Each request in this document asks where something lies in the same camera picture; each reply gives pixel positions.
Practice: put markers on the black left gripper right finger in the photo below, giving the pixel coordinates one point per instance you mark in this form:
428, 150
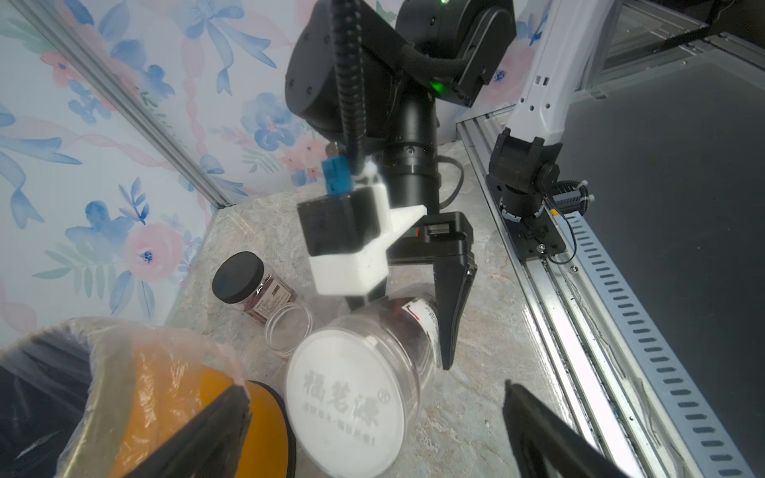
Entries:
543, 445

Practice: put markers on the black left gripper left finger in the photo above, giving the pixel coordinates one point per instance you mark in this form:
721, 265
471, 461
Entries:
210, 445

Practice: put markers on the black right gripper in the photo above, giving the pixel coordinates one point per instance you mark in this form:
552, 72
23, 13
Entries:
444, 240

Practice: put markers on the white-lidded flower tea jar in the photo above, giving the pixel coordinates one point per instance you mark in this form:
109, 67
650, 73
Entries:
409, 317

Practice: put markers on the clear jar with dried roses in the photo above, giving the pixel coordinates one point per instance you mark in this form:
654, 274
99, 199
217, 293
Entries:
288, 328

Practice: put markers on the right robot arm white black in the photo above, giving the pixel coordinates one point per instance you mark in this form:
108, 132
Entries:
371, 87

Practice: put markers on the white flower tea jar lid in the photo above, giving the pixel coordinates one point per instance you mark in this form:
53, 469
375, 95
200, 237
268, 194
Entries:
350, 400

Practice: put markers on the labelled flower tea jar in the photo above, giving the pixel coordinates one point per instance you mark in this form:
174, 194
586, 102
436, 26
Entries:
245, 282

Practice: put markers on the orange trash bin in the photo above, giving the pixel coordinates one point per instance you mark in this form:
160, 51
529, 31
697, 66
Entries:
179, 418

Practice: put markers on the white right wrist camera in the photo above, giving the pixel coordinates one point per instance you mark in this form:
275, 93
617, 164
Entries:
349, 230

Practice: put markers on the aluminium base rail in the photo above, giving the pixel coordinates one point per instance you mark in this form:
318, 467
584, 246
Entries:
629, 395

